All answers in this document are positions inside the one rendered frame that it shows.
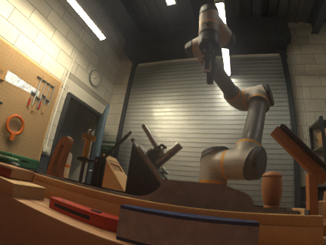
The blue topped grey block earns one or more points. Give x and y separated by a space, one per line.
183 231

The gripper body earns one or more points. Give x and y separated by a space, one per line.
208 48

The brown wooden plane knob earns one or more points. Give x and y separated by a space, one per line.
272 188

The grey roller shutter door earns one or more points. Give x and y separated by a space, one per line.
183 102

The long ceiling strip light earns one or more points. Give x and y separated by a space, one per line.
87 21

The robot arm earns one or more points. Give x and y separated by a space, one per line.
252 122

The green tool case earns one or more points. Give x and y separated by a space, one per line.
25 160

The white bottle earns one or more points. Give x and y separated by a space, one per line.
68 165

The black T-shaped stand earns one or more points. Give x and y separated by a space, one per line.
82 168

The green crate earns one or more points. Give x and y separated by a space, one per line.
109 149

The red utility knife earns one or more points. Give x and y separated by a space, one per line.
102 219

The dark grey lever cap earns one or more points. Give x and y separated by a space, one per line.
158 153

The tan block with red edge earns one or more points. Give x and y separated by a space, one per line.
17 173

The plain tan wooden block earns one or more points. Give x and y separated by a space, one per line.
20 189

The black thin bar tool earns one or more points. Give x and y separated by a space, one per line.
98 170

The small pale wooden block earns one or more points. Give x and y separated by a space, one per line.
300 211

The brown wooden plane tote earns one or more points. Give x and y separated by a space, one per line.
66 145

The dark doorway with blue door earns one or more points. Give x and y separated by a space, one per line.
76 119

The dark jointer plane body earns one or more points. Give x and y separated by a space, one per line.
198 193

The grey hand saw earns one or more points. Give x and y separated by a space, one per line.
17 81

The tan pegboard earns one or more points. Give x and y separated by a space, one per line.
23 137

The tan wooden box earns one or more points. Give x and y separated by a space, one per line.
113 175

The orange wooden cradle stand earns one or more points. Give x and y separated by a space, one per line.
312 188

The dark steel plane iron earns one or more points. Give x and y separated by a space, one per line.
300 141

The round wall clock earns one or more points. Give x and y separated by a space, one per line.
95 78

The dark shelf unit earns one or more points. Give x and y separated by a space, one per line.
321 122

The wooden mallet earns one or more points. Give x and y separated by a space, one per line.
89 137

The dark lateral lever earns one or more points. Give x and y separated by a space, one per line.
149 136

